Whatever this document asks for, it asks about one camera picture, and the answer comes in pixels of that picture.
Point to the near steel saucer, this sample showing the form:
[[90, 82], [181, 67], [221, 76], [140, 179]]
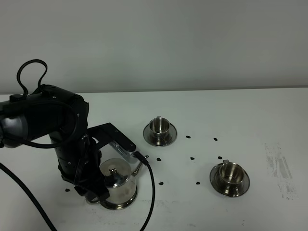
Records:
[[228, 190]]

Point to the stainless steel teacup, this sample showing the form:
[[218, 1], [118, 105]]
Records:
[[231, 173], [159, 126]]

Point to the stainless steel teapot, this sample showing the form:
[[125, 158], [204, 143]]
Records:
[[120, 180]]

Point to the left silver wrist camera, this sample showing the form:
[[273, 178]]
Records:
[[127, 155]]

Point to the far stainless steel teacup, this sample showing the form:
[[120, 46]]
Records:
[[159, 126]]

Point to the teapot steel saucer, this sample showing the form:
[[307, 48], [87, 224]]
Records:
[[112, 206]]

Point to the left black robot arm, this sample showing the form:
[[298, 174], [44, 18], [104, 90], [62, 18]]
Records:
[[63, 116]]

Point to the near stainless steel teacup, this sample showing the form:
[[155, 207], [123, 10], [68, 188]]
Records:
[[231, 173]]

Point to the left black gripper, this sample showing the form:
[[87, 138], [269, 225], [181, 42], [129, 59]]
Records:
[[80, 160]]

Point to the far steel saucer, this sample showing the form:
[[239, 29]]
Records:
[[160, 140]]

